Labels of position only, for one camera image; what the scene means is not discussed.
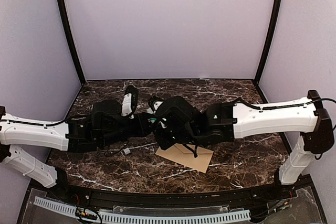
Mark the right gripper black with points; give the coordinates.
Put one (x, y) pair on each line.
(163, 142)

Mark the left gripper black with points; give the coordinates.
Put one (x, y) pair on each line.
(144, 128)

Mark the brown paper envelope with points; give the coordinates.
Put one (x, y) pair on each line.
(181, 155)

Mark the small grey glue cap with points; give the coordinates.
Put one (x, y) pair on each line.
(126, 151)

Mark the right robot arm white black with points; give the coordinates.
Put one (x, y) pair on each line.
(178, 122)

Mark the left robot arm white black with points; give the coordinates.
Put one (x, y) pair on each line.
(109, 122)

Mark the black front table rail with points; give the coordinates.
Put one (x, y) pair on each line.
(254, 196)

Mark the white slotted cable duct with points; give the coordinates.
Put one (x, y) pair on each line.
(144, 215)

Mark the black frame post left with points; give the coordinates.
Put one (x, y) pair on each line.
(70, 41)

